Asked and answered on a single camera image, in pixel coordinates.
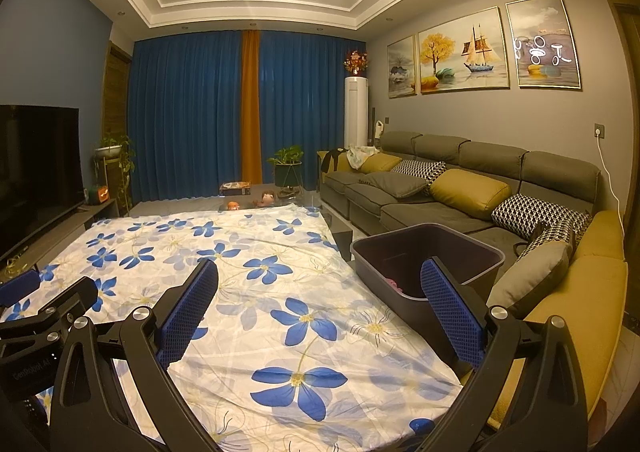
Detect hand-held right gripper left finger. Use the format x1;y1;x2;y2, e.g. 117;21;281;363
49;259;221;452

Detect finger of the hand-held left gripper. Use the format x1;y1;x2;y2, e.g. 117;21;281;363
0;269;41;307
0;277;98;343

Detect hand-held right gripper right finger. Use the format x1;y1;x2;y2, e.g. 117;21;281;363
420;256;588;452

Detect grey plastic bin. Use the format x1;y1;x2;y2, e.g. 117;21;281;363
350;225;505;323

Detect yellow ribbon scraps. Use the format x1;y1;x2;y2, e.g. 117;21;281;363
2;255;31;278

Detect plump grey cushion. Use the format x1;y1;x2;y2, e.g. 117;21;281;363
487;239;571;318

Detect grey sectional sofa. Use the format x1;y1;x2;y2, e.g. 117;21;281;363
317;131;601;253

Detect black television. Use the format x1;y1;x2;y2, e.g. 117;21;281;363
0;105;81;258

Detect blue floral tablecloth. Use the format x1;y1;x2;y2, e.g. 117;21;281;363
0;209;463;452

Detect large yellow cushion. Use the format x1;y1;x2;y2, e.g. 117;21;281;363
429;169;512;220

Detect black white houndstooth cushion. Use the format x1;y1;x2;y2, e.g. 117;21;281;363
491;193;591;245

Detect flat grey cushion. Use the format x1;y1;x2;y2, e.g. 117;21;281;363
359;171;428;199

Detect black white diamond cushion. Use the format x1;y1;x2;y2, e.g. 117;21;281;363
391;159;447;193

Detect trailing plant white pot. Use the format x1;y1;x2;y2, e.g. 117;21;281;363
94;132;136;213

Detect dark glass coffee table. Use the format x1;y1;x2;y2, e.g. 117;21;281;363
217;182;357;253

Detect small yellow cushion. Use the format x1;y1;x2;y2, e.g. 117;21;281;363
360;153;403;174

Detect potted plant dark green pot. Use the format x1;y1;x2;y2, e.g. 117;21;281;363
266;145;304;198

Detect white cloth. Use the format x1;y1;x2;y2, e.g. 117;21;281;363
347;145;381;170

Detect blue curtain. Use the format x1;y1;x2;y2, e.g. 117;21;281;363
125;30;248;203
257;30;371;193

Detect orange curtain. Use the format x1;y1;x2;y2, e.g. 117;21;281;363
241;30;263;183

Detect white tower air conditioner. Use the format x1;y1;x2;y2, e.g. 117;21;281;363
344;76;368;150

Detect small grey framed painting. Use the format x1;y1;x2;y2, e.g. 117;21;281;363
387;36;417;99

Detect sailboat framed painting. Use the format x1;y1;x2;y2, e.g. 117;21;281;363
417;7;510;94

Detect flower bouquet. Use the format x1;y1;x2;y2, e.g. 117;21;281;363
342;50;369;78

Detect framed painting with reflection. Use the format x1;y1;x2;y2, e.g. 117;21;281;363
505;0;582;90

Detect white charging cable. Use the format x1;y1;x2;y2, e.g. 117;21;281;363
597;135;626;260

